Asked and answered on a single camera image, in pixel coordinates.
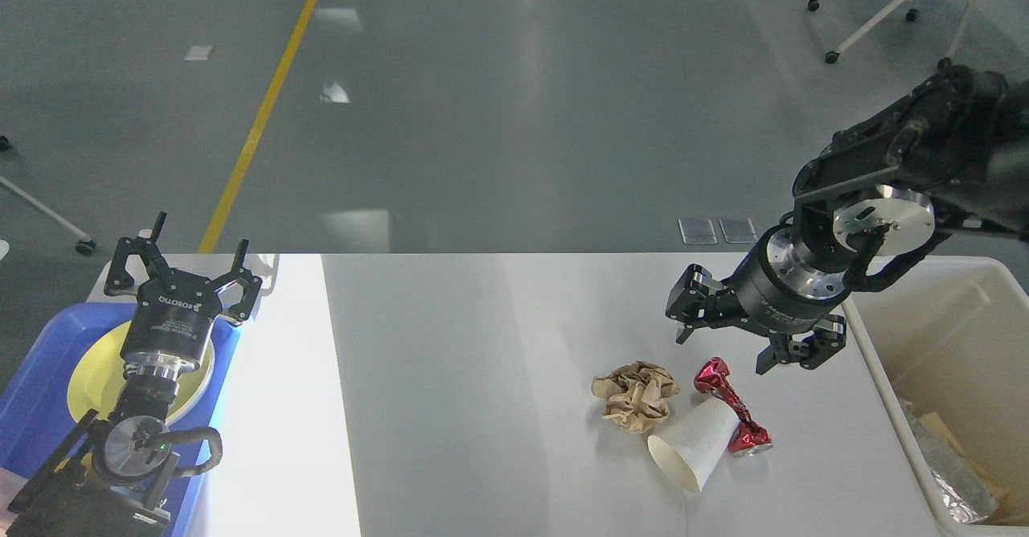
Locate yellow translucent plate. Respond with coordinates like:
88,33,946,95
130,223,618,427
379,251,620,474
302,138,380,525
67,321,216,426

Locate right floor socket cover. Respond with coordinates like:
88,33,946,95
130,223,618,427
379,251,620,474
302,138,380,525
718,217,760,244

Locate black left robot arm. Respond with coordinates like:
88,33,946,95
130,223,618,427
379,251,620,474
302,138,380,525
6,212,262,536

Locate crumpled brown paper ball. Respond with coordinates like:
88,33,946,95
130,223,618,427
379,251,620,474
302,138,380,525
591,361,681,434

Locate white plastic waste bin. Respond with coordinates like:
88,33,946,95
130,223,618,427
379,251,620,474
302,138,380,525
842,257,1028,536

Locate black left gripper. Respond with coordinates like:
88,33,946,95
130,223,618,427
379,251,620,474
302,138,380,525
104,213,263,379

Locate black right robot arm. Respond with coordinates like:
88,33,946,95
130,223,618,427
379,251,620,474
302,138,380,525
665,64,1028,375

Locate white office chair left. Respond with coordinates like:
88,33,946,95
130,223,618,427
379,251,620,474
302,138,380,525
1,177,96,256

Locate red crumpled wrapper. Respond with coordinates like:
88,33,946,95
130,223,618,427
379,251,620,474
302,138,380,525
691,356,774,457

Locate white paper cup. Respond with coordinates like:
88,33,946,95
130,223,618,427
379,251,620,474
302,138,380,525
647,398,740,493

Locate floor socket cover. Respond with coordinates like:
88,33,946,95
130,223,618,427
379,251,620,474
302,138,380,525
678,217,718,245
718,217,760,244

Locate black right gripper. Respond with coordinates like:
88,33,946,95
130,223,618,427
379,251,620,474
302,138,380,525
665,227,851,375

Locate blue plastic tray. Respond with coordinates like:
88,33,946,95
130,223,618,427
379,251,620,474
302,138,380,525
1,303,240,536

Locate square aluminium foil tray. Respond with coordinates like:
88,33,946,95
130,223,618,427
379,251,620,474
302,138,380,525
900,400,1000,525

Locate left floor socket cover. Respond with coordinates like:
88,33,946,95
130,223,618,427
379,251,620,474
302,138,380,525
678,217,718,245

